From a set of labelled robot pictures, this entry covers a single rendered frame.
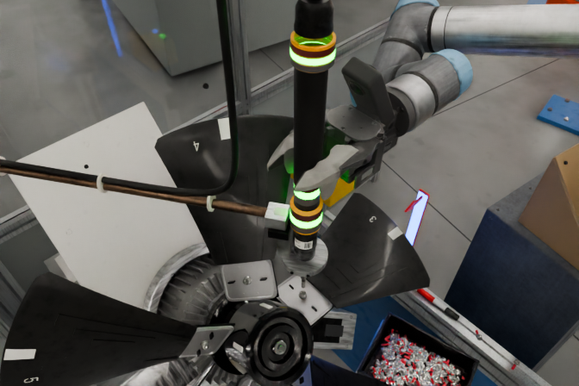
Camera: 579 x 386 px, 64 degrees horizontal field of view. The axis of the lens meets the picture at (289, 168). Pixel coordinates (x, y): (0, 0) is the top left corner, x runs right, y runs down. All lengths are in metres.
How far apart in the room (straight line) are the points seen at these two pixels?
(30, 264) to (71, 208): 0.57
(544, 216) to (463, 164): 1.69
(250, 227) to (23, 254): 0.81
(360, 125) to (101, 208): 0.51
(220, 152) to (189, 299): 0.27
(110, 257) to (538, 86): 3.27
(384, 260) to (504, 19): 0.45
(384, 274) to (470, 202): 1.84
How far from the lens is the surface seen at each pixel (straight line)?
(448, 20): 0.81
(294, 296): 0.81
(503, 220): 1.26
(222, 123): 0.72
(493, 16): 0.79
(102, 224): 0.90
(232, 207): 0.65
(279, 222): 0.63
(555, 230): 1.22
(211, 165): 0.73
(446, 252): 2.43
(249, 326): 0.71
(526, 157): 3.08
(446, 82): 0.70
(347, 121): 0.59
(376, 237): 0.91
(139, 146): 0.92
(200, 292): 0.83
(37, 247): 1.41
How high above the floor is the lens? 1.90
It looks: 45 degrees down
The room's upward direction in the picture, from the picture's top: straight up
